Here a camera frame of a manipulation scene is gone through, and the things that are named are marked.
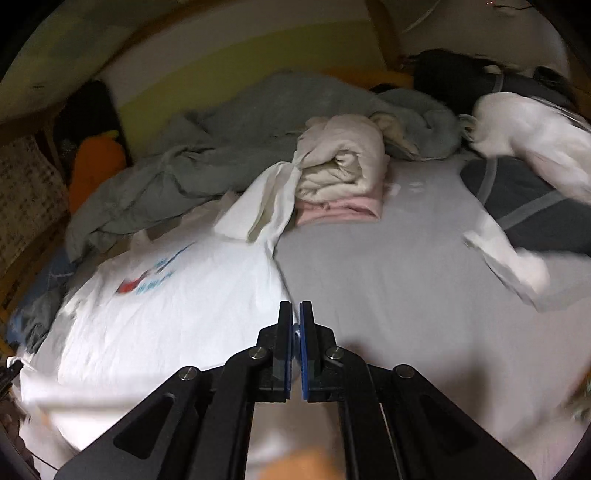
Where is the white printed t-shirt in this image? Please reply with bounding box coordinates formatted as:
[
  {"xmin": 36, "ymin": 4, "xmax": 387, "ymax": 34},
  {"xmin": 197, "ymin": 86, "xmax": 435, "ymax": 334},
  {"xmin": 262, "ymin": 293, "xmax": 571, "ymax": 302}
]
[{"xmin": 19, "ymin": 162, "xmax": 300, "ymax": 467}]

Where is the grey bed sheet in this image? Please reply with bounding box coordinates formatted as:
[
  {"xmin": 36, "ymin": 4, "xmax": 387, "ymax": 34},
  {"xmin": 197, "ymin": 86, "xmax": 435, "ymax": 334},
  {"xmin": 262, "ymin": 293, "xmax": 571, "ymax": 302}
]
[{"xmin": 274, "ymin": 160, "xmax": 590, "ymax": 479}]

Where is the pink folded garment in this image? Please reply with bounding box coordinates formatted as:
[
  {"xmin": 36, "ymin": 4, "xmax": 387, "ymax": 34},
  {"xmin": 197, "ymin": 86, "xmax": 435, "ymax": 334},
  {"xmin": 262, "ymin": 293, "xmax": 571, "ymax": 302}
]
[{"xmin": 295, "ymin": 196, "xmax": 383, "ymax": 226}]

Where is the cream folded garment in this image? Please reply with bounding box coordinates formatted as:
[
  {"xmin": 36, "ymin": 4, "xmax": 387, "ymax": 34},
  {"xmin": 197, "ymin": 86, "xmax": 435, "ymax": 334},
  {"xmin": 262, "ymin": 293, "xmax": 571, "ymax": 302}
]
[{"xmin": 293, "ymin": 114, "xmax": 389, "ymax": 204}]

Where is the grey-green rumpled blanket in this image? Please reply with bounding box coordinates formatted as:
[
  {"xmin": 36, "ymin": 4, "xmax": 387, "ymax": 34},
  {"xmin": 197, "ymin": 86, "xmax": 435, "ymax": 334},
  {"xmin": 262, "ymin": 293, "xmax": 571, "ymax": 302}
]
[{"xmin": 64, "ymin": 72, "xmax": 462, "ymax": 262}]

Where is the dark grey crumpled cloth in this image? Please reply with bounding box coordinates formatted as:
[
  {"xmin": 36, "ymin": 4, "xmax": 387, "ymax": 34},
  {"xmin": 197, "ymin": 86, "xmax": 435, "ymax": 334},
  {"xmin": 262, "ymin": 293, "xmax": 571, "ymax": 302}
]
[{"xmin": 5, "ymin": 248, "xmax": 76, "ymax": 353}]

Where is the orange plush toy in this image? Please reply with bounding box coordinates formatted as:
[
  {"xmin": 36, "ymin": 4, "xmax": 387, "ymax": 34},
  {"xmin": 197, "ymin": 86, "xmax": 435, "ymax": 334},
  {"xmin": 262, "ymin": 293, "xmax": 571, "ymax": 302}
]
[{"xmin": 69, "ymin": 130, "xmax": 126, "ymax": 215}]

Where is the white and grey jacket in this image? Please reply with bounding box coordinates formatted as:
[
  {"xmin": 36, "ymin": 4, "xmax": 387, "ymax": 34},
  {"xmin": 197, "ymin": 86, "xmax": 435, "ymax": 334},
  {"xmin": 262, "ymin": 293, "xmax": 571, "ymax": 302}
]
[{"xmin": 461, "ymin": 92, "xmax": 590, "ymax": 311}]

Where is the checkered fabric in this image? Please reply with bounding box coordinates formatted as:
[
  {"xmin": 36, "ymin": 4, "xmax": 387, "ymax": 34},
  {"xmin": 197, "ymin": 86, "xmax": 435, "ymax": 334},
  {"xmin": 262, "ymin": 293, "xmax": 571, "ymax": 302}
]
[{"xmin": 0, "ymin": 135, "xmax": 68, "ymax": 273}]

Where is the green and white headboard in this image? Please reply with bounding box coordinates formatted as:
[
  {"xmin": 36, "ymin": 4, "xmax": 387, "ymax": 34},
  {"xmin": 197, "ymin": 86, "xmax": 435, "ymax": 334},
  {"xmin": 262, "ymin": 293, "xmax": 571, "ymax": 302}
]
[{"xmin": 117, "ymin": 20, "xmax": 386, "ymax": 153}]

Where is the black garment pile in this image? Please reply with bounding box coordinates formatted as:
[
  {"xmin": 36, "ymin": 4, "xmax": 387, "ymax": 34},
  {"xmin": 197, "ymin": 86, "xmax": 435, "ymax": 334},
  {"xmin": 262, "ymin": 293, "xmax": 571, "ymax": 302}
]
[{"xmin": 372, "ymin": 49, "xmax": 579, "ymax": 117}]

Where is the wooden bed post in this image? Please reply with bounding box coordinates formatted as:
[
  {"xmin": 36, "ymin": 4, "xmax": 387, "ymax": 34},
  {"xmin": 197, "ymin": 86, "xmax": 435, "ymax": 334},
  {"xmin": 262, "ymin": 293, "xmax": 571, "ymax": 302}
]
[{"xmin": 365, "ymin": 0, "xmax": 405, "ymax": 71}]

